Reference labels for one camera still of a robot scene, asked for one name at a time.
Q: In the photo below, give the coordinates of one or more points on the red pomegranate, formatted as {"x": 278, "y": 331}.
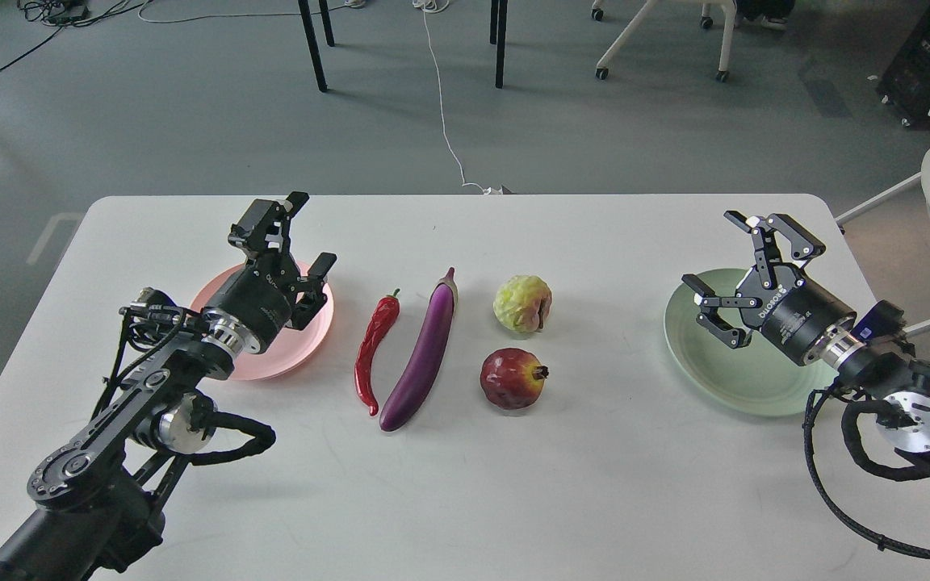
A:
{"x": 512, "y": 379}

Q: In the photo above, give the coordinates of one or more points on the black table leg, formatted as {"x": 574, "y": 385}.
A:
{"x": 497, "y": 28}
{"x": 311, "y": 37}

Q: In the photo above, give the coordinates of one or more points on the black table leg left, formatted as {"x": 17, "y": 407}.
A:
{"x": 311, "y": 37}

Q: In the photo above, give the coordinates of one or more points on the person legs in black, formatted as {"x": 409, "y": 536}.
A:
{"x": 771, "y": 14}

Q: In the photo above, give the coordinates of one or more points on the black table leg right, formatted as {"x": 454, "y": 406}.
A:
{"x": 497, "y": 28}

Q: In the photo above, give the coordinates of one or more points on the pink plate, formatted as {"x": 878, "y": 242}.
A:
{"x": 289, "y": 350}

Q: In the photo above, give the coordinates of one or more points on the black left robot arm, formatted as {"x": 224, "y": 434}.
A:
{"x": 100, "y": 498}

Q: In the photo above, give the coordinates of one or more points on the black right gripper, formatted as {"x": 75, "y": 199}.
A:
{"x": 800, "y": 311}

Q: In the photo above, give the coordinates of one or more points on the red chili pepper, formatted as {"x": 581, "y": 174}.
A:
{"x": 383, "y": 317}

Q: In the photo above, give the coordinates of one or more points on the purple eggplant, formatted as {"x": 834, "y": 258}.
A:
{"x": 425, "y": 361}

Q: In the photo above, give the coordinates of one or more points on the green yellow cabbage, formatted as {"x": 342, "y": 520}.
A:
{"x": 523, "y": 304}

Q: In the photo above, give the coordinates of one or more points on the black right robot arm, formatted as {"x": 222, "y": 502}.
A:
{"x": 884, "y": 386}

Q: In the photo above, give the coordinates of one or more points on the green plate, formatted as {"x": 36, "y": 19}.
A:
{"x": 756, "y": 379}

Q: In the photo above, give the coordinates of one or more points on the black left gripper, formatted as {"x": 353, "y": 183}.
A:
{"x": 250, "y": 308}

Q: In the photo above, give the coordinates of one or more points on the white office chair base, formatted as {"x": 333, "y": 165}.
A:
{"x": 649, "y": 34}

